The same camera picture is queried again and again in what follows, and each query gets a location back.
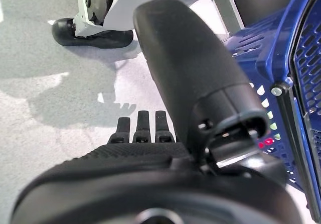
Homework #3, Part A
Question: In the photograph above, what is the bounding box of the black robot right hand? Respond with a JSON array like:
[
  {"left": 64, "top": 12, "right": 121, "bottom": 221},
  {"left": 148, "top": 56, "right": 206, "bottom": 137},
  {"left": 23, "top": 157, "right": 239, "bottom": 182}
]
[{"left": 11, "top": 0, "right": 305, "bottom": 224}]

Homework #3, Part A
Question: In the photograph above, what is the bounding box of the blue plastic shopping basket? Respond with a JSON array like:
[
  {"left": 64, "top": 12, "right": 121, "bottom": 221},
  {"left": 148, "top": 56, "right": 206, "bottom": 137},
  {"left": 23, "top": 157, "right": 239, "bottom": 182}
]
[{"left": 224, "top": 0, "right": 321, "bottom": 224}]

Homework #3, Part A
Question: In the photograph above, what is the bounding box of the grey robot body panel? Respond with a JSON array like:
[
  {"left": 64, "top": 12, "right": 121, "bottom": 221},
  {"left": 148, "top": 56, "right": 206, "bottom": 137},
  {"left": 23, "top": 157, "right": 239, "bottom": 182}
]
[{"left": 75, "top": 0, "right": 243, "bottom": 38}]

